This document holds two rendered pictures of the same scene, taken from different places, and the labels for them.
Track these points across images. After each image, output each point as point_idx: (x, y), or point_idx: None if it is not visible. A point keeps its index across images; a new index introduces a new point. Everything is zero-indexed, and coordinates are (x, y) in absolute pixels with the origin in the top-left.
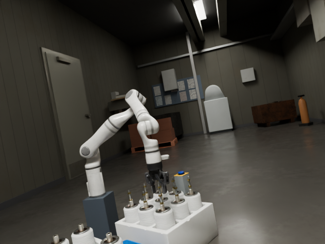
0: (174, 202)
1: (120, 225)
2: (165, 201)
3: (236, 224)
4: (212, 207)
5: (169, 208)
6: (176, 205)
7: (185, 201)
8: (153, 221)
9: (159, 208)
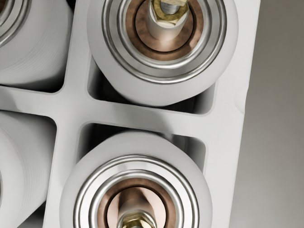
0: (139, 35)
1: None
2: (30, 26)
3: None
4: None
5: (181, 185)
6: (190, 92)
7: (232, 9)
8: (39, 197)
9: (85, 196)
